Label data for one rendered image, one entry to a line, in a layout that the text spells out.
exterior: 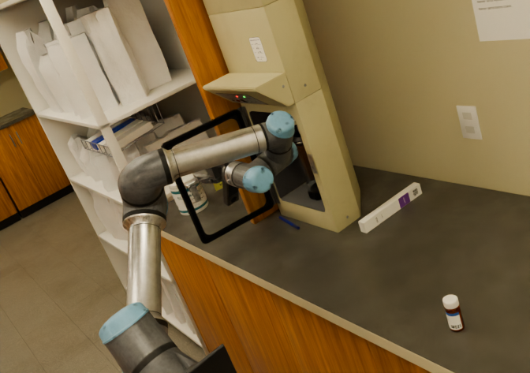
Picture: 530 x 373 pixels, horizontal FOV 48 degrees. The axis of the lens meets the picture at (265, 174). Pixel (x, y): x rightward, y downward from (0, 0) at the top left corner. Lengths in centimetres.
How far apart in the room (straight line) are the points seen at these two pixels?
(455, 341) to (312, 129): 77
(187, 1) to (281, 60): 43
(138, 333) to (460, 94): 122
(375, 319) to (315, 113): 66
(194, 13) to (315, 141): 59
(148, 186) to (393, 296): 70
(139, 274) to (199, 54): 85
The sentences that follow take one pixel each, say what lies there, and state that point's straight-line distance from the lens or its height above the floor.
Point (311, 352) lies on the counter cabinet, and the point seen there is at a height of 65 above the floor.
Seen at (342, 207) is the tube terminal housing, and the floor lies 101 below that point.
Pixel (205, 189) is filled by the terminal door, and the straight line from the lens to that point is 209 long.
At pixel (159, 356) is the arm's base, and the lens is 131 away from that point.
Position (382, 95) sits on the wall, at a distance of 221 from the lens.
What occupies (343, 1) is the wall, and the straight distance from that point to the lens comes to 217.
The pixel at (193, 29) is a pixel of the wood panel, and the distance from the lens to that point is 207.
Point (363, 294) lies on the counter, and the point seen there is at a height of 94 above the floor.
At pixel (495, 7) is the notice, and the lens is 180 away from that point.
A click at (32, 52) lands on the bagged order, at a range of 345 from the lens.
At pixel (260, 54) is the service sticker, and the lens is 187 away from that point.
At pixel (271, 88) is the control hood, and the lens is 178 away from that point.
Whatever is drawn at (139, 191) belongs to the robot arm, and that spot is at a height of 143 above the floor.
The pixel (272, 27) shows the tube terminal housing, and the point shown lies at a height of 165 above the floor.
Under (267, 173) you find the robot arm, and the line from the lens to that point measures 165.
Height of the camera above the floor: 193
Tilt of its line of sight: 22 degrees down
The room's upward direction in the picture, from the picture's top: 20 degrees counter-clockwise
